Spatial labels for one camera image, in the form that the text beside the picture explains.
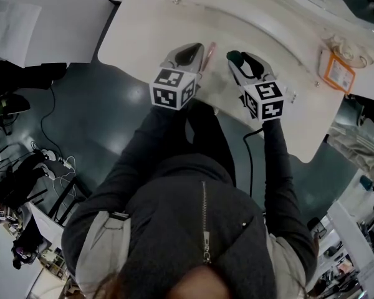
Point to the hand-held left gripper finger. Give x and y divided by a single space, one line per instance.
198 64
174 55

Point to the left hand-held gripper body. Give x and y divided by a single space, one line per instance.
171 89

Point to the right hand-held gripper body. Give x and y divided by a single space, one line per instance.
265 101

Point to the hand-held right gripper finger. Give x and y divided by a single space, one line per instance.
266 68
240 75

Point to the pink pen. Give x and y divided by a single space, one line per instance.
209 55

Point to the dark green round lid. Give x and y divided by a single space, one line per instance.
233 56

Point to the white blister pack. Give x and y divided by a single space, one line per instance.
291 94

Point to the orange and white cardboard box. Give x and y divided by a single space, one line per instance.
338 73

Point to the person's left forearm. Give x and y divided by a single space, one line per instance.
149 137

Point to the person's right forearm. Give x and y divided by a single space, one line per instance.
277 156

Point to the white dressing table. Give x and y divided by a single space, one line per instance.
149 30

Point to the person's black trouser legs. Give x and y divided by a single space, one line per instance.
205 129

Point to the teal cylinder cup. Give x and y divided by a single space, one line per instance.
366 183

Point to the person's dark grey zip jacket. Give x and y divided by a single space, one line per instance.
187 229

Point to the oval mirror with ornate frame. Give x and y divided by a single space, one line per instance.
346 20

